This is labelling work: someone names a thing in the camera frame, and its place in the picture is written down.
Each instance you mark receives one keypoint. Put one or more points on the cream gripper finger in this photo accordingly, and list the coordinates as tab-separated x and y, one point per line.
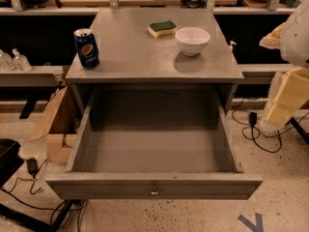
288	92
272	40

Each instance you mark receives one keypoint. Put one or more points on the blue pepsi can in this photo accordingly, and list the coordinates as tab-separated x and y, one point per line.
87	48

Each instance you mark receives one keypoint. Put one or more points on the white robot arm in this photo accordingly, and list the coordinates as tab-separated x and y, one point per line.
294	44

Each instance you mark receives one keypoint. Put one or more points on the open grey top drawer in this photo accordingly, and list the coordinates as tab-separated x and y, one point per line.
150	144

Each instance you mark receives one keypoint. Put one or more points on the small white pump bottle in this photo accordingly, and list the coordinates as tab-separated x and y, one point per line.
232	45

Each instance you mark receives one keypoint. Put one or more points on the black power adapter right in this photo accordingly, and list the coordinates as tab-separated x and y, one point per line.
252	119

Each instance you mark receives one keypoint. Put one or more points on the black power adapter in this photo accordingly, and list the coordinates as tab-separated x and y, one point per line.
32	167
252	119

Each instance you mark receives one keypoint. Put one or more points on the white bowl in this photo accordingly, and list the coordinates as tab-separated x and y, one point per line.
191	40

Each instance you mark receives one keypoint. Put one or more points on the green yellow sponge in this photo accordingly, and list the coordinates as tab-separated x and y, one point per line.
158	29

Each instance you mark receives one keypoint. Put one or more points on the grey cabinet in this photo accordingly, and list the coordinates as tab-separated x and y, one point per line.
128	53

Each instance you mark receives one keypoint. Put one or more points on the cardboard box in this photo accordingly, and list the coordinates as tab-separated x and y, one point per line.
58	124

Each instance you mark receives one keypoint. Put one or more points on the clear sanitizer bottle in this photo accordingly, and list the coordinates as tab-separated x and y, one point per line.
21	61
6	61

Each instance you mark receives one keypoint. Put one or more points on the black power adapter left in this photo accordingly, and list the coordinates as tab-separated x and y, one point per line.
32	167

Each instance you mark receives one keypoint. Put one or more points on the black bin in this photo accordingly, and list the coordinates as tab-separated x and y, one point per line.
10	161

